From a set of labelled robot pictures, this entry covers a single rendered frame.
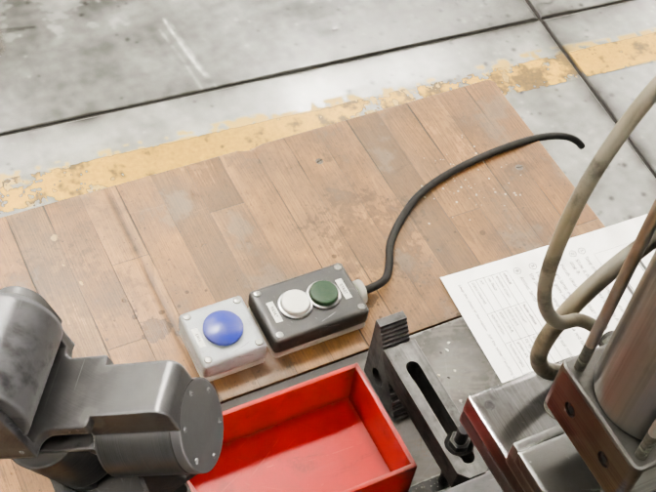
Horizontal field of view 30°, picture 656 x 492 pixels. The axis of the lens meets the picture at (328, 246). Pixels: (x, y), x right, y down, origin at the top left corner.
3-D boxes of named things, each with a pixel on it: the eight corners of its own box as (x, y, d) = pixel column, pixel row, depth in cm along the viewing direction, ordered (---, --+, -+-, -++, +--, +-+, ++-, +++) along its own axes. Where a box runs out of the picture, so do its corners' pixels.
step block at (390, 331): (363, 370, 123) (376, 319, 116) (389, 360, 124) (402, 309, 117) (393, 422, 120) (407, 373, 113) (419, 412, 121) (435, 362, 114)
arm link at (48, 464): (153, 401, 79) (98, 368, 73) (143, 489, 77) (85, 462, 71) (61, 408, 81) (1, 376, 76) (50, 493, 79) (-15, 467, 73)
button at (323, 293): (303, 296, 126) (305, 284, 124) (328, 287, 127) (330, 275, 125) (315, 317, 124) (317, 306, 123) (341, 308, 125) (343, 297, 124)
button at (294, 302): (274, 306, 125) (276, 294, 123) (301, 297, 126) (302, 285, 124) (287, 327, 123) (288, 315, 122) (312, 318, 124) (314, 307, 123)
